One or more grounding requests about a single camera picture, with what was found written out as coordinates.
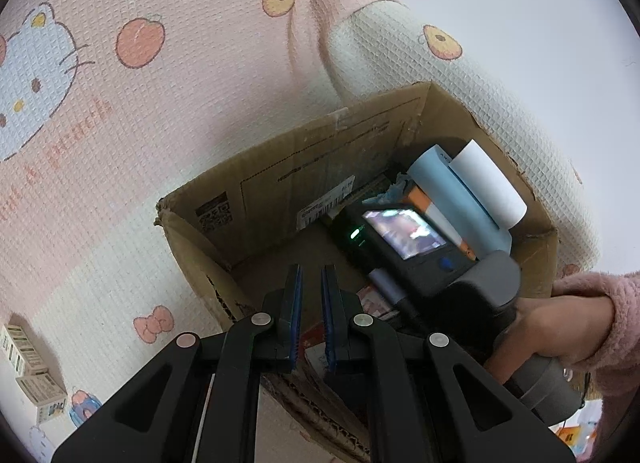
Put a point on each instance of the orange printed packet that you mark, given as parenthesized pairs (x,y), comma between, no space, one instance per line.
(575,435)

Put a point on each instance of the pink cartoon printed blanket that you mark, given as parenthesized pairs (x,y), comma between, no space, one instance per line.
(175,93)

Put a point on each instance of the light blue box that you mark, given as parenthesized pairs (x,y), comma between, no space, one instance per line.
(450,193)

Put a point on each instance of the pink printed packet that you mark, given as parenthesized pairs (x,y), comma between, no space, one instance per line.
(375,303)

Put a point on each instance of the person's right hand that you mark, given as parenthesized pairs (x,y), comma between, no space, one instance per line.
(555,328)

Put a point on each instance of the small white green box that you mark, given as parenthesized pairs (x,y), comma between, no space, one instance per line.
(42,390)
(20,350)

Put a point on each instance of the crumpled blue plastic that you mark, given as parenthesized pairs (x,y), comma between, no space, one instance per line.
(395,185)

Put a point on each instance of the white paper roll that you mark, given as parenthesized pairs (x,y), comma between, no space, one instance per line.
(490,183)

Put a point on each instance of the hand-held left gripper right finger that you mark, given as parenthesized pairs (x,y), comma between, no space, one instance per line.
(327,328)

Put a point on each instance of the orange and white box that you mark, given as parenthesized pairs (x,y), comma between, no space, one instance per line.
(440,220)

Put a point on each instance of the person's right forearm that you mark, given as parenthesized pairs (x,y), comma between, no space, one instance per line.
(620,343)

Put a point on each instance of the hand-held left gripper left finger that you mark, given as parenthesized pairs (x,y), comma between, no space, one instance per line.
(296,323)

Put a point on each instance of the brown cardboard box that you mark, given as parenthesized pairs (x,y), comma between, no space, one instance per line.
(280,163)

